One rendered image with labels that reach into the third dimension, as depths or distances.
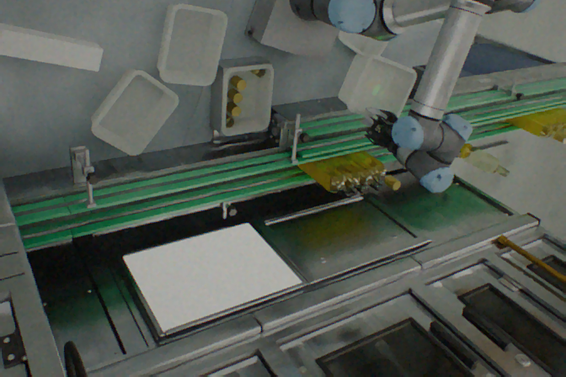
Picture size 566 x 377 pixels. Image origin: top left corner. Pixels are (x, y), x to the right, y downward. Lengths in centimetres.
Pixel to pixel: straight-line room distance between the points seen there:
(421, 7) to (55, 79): 99
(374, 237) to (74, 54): 102
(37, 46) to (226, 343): 86
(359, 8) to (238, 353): 93
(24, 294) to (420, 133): 86
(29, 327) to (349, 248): 102
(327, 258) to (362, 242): 15
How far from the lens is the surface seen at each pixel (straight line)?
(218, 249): 162
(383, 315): 155
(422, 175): 142
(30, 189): 159
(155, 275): 153
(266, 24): 165
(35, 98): 159
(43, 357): 89
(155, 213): 161
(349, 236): 174
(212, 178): 163
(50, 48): 149
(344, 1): 150
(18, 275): 103
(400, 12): 156
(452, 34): 127
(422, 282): 167
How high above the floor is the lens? 221
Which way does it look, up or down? 47 degrees down
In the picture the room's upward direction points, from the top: 130 degrees clockwise
